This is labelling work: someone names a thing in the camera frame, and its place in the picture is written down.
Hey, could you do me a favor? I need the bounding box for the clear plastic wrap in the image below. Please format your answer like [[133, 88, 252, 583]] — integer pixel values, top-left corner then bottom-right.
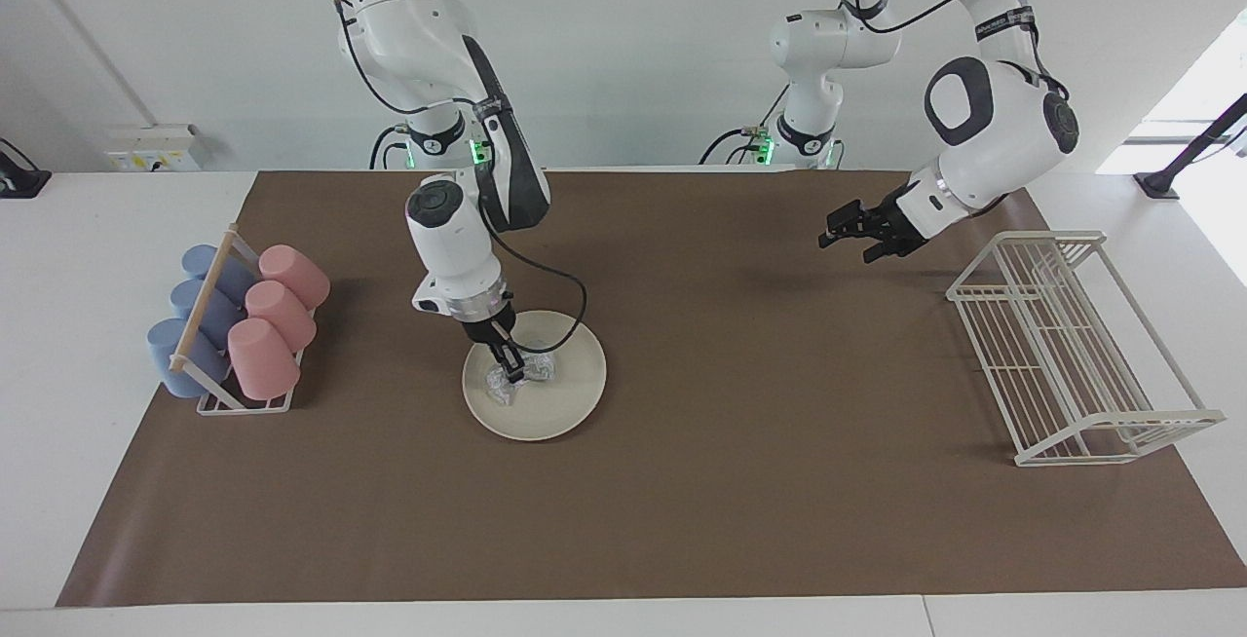
[[484, 353, 558, 408]]

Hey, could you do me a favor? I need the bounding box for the cream round plate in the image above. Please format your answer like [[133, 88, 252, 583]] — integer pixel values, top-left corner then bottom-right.
[[462, 310, 608, 442]]

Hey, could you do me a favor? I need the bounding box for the pink cup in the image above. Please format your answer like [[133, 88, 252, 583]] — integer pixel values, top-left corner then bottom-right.
[[245, 281, 318, 352], [258, 244, 331, 311], [227, 318, 301, 401]]

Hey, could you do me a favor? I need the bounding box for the brown table mat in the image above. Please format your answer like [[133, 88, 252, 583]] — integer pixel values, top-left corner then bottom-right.
[[56, 169, 1247, 609]]

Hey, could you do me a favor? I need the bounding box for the white cup holder rack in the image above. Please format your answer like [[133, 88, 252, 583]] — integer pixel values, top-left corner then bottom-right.
[[169, 225, 311, 416]]

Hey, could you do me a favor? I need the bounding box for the blue cup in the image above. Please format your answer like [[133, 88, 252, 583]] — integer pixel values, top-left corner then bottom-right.
[[181, 244, 259, 307], [146, 318, 230, 398], [170, 279, 245, 351]]

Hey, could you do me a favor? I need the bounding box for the black clamp stand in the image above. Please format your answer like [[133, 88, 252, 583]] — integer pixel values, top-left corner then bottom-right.
[[1135, 92, 1247, 200], [0, 137, 52, 198]]

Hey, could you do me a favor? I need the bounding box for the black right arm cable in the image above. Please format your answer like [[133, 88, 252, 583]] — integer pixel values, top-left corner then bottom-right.
[[331, 0, 588, 356]]

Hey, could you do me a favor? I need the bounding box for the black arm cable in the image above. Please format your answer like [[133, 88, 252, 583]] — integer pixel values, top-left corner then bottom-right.
[[331, 0, 588, 356], [818, 0, 1068, 97]]

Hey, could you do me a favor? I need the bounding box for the black left base cable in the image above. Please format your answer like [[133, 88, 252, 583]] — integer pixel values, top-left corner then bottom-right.
[[699, 82, 790, 168]]

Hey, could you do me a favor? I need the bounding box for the black base cable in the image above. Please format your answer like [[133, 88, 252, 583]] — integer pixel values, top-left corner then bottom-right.
[[699, 82, 790, 168], [368, 126, 410, 170]]

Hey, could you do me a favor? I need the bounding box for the black right base cable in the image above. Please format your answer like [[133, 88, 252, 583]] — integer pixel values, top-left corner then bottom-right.
[[368, 126, 410, 170]]

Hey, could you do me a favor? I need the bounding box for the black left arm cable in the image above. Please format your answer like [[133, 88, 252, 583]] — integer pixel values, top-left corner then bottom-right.
[[818, 0, 1068, 97]]

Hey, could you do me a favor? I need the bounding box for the white wire dish rack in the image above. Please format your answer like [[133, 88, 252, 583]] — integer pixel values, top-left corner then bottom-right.
[[946, 231, 1227, 468]]

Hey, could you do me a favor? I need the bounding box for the white wall socket box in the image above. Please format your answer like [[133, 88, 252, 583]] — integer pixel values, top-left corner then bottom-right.
[[102, 124, 206, 172]]

